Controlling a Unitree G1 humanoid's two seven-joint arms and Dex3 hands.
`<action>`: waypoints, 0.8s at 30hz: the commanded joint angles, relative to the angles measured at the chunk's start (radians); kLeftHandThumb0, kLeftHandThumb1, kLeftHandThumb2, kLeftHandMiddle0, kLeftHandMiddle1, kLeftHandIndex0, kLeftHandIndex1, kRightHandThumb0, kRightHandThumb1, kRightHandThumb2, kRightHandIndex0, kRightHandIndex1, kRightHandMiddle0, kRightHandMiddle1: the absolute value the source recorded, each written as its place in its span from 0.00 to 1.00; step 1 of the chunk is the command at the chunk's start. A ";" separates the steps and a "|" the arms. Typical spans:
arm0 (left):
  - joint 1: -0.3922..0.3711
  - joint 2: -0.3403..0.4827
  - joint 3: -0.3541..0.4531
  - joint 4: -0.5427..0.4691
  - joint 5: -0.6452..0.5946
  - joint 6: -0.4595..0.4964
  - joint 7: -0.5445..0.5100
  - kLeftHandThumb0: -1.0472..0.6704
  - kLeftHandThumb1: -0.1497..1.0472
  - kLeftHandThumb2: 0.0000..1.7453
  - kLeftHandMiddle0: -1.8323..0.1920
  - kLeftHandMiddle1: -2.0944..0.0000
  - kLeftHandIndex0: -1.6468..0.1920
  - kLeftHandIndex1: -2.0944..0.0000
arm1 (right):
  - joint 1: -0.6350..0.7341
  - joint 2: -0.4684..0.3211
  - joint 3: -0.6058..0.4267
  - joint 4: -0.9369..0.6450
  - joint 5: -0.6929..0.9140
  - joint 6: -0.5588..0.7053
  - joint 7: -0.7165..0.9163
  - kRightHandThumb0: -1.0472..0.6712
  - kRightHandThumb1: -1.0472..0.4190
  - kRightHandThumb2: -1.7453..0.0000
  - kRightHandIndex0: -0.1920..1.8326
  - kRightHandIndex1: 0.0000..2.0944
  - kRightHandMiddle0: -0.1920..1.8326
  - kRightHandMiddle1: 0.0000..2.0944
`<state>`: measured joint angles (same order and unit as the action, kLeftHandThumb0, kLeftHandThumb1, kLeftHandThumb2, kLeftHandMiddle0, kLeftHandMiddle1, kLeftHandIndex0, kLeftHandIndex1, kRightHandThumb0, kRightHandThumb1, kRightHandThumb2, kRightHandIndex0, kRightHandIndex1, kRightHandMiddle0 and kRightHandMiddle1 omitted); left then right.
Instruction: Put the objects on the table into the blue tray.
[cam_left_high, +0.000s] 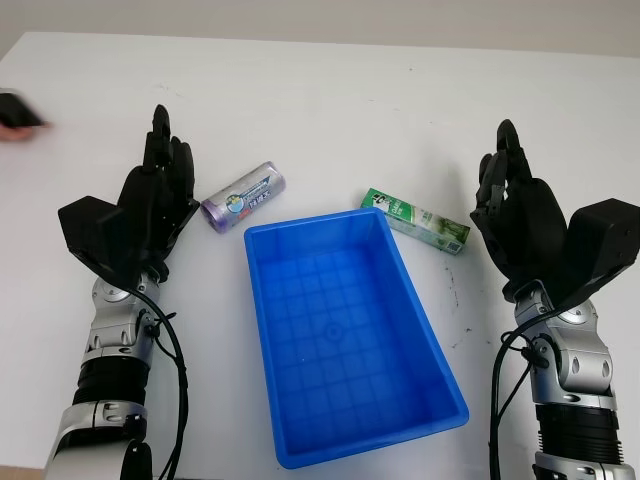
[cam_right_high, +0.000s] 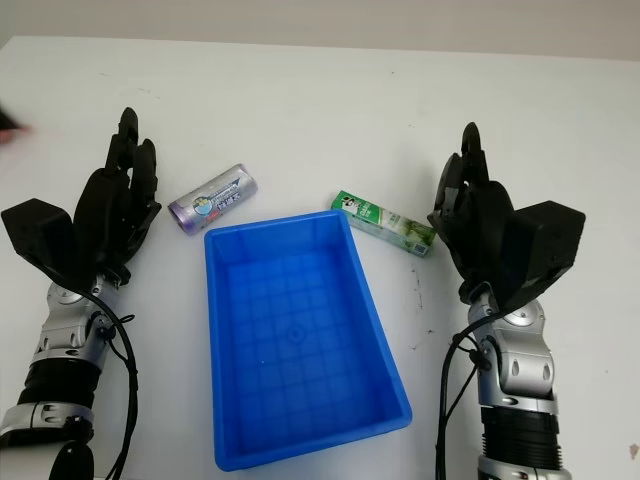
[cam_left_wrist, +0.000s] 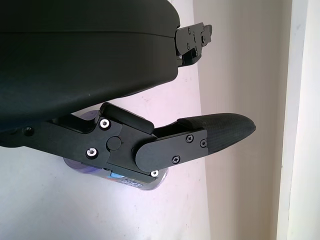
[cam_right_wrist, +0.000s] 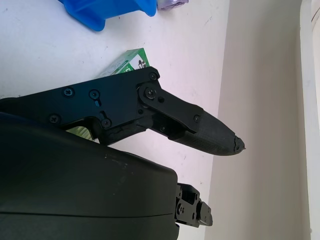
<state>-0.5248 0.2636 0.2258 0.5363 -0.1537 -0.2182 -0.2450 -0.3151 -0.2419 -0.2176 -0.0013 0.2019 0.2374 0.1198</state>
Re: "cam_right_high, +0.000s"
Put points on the blurred person hand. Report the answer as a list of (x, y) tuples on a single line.
[(9, 127)]

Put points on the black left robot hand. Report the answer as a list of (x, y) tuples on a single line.
[(107, 210)]

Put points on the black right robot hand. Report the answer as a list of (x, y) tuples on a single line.
[(480, 215)]

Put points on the green toothpaste box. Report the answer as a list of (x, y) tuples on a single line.
[(385, 224)]

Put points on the purple garbage bag roll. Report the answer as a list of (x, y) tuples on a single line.
[(215, 199)]

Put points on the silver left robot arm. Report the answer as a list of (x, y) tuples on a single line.
[(60, 340)]

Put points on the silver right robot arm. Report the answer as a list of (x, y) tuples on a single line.
[(520, 370)]

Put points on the blue plastic tray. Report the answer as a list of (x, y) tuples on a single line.
[(300, 340)]

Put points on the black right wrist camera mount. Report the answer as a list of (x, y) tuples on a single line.
[(547, 245)]

